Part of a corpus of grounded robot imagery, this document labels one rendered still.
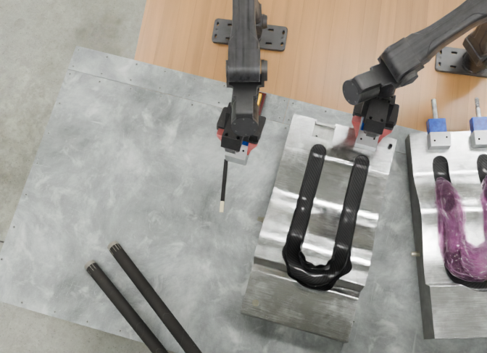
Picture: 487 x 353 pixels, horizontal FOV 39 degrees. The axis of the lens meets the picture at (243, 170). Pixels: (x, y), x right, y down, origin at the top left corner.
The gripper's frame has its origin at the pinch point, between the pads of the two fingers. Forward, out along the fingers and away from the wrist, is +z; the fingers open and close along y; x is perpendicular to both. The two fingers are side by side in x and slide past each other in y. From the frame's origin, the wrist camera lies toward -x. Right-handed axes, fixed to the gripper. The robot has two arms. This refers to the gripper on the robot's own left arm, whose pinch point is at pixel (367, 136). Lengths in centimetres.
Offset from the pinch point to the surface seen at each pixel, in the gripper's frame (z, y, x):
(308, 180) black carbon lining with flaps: 8.9, -11.3, -10.6
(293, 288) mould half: 23.3, -8.2, -32.4
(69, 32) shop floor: 56, -121, 81
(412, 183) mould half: 9.5, 13.7, -2.5
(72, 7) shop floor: 51, -124, 90
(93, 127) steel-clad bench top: 14, -69, -6
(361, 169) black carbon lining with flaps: 6.1, 0.4, -5.6
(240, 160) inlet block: 3.3, -27.7, -15.2
